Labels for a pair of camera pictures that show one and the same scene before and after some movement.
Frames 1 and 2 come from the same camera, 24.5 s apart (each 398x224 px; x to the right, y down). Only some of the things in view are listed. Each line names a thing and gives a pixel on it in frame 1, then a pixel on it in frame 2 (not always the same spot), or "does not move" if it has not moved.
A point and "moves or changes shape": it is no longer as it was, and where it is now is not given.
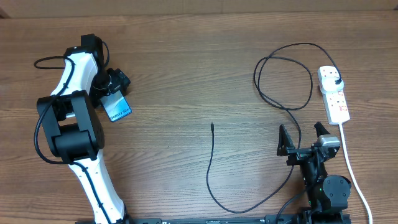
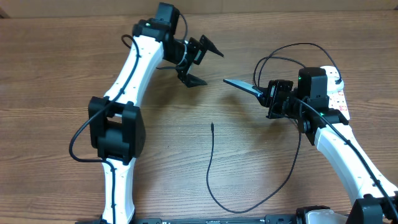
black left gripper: x=120 y=79 -> x=199 y=50
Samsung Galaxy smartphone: x=115 y=105 moves or changes shape
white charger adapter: x=328 y=84 does not move
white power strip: x=334 y=101 does not move
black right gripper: x=297 y=154 -> x=274 y=88
